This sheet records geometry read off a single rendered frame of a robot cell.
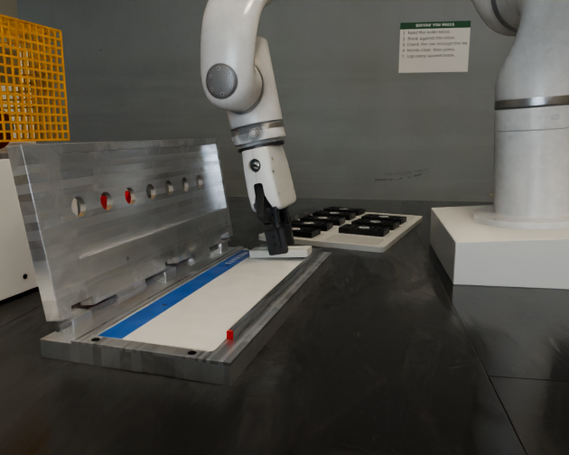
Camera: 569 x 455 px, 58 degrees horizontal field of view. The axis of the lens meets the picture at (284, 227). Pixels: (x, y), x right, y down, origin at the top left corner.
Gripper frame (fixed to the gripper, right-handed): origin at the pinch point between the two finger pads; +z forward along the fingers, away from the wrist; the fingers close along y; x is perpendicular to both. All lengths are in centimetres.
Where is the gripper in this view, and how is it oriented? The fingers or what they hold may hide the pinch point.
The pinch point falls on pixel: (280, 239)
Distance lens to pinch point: 83.2
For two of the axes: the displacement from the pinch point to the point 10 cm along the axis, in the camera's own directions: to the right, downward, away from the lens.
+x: -9.4, 1.5, 3.2
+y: 2.9, -1.8, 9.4
